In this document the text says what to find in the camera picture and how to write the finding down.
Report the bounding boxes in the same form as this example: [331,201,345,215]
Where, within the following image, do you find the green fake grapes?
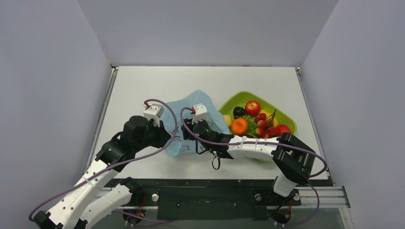
[242,115,257,137]

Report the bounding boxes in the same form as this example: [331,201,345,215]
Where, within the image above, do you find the yellow fake lemon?
[223,114,234,127]

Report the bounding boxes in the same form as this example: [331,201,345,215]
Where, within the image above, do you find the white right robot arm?
[182,119,316,204]

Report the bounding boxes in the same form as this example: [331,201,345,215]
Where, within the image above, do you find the dark purple fake plum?
[233,106,246,118]

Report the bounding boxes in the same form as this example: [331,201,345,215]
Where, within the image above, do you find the small red fake apple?
[276,125,291,136]

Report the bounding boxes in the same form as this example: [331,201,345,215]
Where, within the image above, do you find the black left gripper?
[134,118,171,153]

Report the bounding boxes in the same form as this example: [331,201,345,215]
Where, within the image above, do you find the green plastic tray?
[218,91,298,162]

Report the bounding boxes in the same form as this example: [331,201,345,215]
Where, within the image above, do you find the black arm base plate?
[123,178,303,220]

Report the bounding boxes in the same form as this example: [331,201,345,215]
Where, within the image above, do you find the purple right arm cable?
[180,107,328,178]

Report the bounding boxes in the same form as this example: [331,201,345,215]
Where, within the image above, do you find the blue printed plastic bag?
[166,90,230,157]

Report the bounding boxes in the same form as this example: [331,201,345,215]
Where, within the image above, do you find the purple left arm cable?
[28,99,180,222]

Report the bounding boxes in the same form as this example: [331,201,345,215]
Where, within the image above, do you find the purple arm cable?
[28,99,180,222]
[180,107,328,178]

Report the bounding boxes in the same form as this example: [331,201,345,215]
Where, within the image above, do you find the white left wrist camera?
[143,104,164,127]

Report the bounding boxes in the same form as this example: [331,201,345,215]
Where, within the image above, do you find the yellow fake mango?
[259,109,279,127]

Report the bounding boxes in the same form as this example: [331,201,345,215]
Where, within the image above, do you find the orange fake fruit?
[230,118,249,135]

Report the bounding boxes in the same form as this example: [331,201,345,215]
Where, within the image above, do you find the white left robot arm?
[29,115,171,229]

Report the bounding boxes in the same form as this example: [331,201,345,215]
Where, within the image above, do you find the red fake strawberry bunch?
[255,115,277,138]

